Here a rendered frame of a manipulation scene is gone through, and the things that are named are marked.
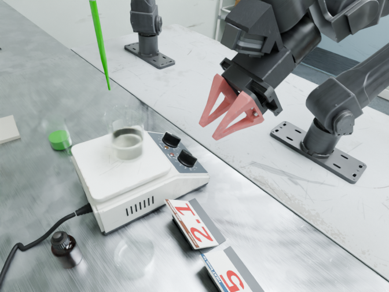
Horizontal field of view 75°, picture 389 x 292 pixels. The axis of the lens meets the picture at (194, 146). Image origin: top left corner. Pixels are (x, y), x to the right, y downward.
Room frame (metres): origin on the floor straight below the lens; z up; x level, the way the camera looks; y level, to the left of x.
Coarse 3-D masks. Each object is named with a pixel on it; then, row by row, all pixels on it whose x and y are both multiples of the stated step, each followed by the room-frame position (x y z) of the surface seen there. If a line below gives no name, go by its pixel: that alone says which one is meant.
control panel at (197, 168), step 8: (152, 136) 0.35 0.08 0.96; (160, 136) 0.36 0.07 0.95; (160, 144) 0.33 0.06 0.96; (168, 152) 0.31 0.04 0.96; (176, 152) 0.32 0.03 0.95; (176, 160) 0.30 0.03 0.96; (176, 168) 0.27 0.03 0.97; (184, 168) 0.28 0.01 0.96; (192, 168) 0.29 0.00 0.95; (200, 168) 0.31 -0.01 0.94
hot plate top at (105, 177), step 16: (80, 144) 0.28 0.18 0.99; (96, 144) 0.29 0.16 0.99; (80, 160) 0.25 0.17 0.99; (96, 160) 0.25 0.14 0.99; (112, 160) 0.26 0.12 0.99; (144, 160) 0.26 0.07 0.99; (160, 160) 0.27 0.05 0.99; (96, 176) 0.22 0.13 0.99; (112, 176) 0.23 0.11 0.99; (128, 176) 0.23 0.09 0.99; (144, 176) 0.23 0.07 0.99; (160, 176) 0.24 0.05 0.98; (96, 192) 0.20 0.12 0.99; (112, 192) 0.20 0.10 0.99
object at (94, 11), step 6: (90, 6) 0.28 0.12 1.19; (96, 6) 0.29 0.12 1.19; (96, 12) 0.28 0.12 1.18; (96, 18) 0.28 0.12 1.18; (96, 24) 0.28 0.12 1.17; (96, 30) 0.28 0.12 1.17; (96, 36) 0.29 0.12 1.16; (102, 36) 0.29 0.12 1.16; (102, 42) 0.29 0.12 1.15; (102, 48) 0.29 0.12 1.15; (102, 54) 0.28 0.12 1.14; (102, 60) 0.28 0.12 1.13; (102, 66) 0.29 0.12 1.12; (108, 78) 0.29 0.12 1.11; (108, 84) 0.29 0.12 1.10
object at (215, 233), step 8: (176, 200) 0.24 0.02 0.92; (192, 200) 0.26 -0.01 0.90; (168, 208) 0.21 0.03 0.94; (192, 208) 0.24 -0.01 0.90; (200, 208) 0.24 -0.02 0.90; (200, 216) 0.23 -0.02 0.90; (208, 216) 0.23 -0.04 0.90; (208, 224) 0.22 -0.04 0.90; (184, 232) 0.18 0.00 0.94; (208, 232) 0.20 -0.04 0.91; (216, 232) 0.20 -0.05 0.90; (216, 240) 0.19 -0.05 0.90; (224, 240) 0.19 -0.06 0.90; (192, 248) 0.17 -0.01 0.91; (200, 248) 0.16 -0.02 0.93; (208, 248) 0.18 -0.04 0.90
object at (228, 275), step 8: (208, 256) 0.15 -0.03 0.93; (216, 256) 0.16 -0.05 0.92; (224, 256) 0.16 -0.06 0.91; (216, 264) 0.14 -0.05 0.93; (224, 264) 0.15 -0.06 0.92; (216, 272) 0.13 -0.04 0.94; (224, 272) 0.13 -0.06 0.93; (232, 272) 0.14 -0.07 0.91; (224, 280) 0.12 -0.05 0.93; (232, 280) 0.13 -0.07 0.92; (240, 280) 0.13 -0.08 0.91; (232, 288) 0.12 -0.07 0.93; (240, 288) 0.12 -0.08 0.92
